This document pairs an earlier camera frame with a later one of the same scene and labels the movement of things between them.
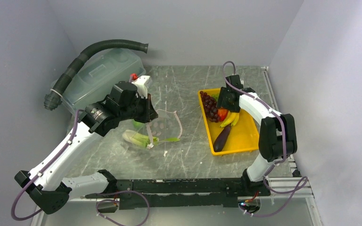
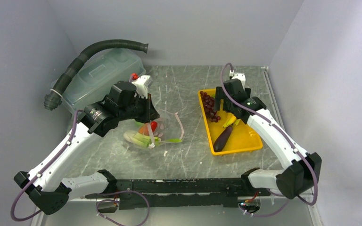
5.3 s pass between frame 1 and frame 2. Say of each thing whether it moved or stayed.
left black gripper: stayed
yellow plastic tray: stayed
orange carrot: moved
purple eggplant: stayed
